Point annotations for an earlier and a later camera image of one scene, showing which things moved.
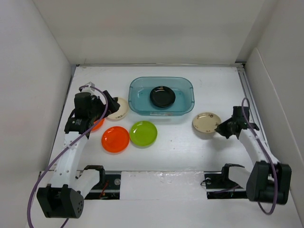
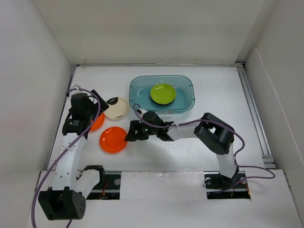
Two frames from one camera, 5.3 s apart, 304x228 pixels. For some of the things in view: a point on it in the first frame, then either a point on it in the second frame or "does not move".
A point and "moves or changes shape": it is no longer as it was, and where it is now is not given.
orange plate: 115,139 does not move
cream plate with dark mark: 122,112 does not move
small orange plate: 100,123 does not move
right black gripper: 221,128 -> 135,125
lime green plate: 143,133 moves or changes shape
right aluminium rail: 242,67 does not move
